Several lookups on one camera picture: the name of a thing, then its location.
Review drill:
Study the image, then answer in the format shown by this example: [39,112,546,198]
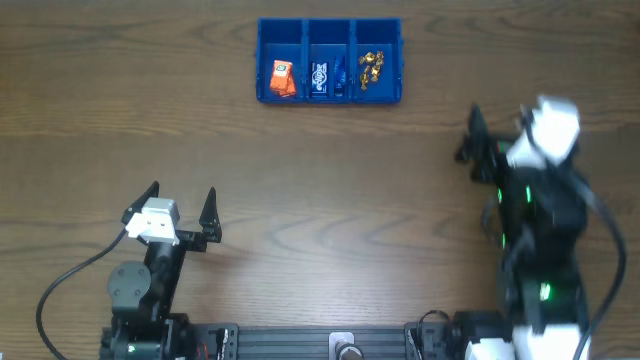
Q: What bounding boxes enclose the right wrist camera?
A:
[505,95,581,170]

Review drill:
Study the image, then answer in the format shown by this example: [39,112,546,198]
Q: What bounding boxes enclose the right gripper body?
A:
[472,134,511,184]

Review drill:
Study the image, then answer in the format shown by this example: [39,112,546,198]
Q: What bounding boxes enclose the blue tray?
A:
[255,17,404,105]

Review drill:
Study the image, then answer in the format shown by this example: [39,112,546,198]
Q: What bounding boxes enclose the black cable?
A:
[574,172,629,360]
[35,228,129,360]

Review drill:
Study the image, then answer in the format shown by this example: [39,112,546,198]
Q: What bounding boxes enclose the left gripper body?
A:
[172,230,209,253]

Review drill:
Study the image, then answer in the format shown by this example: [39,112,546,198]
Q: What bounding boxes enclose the blue candy pack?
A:
[333,54,348,97]
[310,61,330,96]

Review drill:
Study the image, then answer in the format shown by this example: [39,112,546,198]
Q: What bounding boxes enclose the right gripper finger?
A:
[453,103,494,164]

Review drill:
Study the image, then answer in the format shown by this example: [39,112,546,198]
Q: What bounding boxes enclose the mounting rail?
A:
[99,323,516,360]

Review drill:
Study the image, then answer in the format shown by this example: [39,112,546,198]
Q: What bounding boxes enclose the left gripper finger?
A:
[198,187,223,245]
[122,180,160,224]

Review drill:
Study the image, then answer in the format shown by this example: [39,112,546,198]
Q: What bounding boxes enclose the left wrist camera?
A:
[124,197,180,246]

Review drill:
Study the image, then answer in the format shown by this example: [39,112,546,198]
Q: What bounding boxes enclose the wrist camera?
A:
[124,197,180,246]
[505,95,581,170]

